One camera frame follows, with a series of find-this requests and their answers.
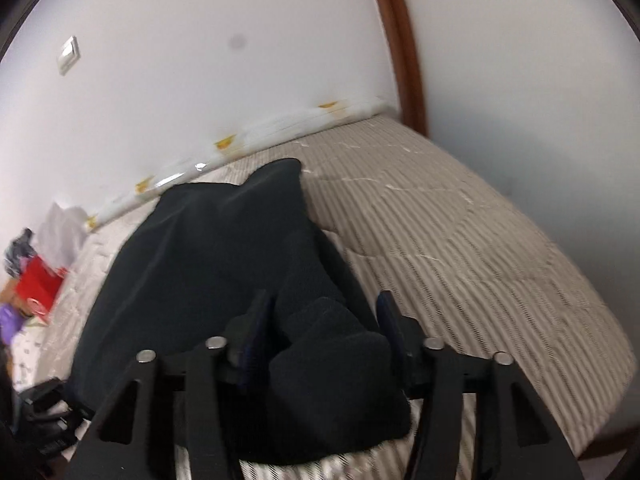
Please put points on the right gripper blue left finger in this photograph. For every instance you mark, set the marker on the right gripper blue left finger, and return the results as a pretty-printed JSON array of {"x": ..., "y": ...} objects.
[{"x": 133, "y": 434}]

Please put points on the white wall light switch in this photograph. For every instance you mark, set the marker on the white wall light switch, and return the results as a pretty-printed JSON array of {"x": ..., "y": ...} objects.
[{"x": 69, "y": 55}]

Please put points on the white floral quilt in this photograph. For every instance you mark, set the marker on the white floral quilt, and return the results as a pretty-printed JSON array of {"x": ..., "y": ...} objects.
[{"x": 25, "y": 348}]

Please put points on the striped mattress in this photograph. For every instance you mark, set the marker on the striped mattress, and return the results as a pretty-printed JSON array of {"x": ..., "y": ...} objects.
[{"x": 462, "y": 260}]

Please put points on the plaid clothes in red bag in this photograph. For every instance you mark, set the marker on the plaid clothes in red bag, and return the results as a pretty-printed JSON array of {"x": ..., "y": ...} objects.
[{"x": 19, "y": 253}]

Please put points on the white Miniso plastic bag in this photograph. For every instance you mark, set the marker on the white Miniso plastic bag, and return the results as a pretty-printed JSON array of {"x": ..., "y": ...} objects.
[{"x": 60, "y": 237}]

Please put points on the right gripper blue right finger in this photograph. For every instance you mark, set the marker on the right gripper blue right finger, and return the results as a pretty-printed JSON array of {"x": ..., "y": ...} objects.
[{"x": 516, "y": 437}]

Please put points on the red paper shopping bag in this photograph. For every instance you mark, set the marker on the red paper shopping bag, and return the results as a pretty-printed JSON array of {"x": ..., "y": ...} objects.
[{"x": 38, "y": 287}]

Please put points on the brown wooden door frame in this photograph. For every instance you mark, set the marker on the brown wooden door frame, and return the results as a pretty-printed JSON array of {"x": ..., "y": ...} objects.
[{"x": 404, "y": 54}]

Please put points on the black long-sleeve sweatshirt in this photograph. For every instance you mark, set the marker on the black long-sleeve sweatshirt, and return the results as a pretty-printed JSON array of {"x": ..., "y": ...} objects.
[{"x": 319, "y": 381}]

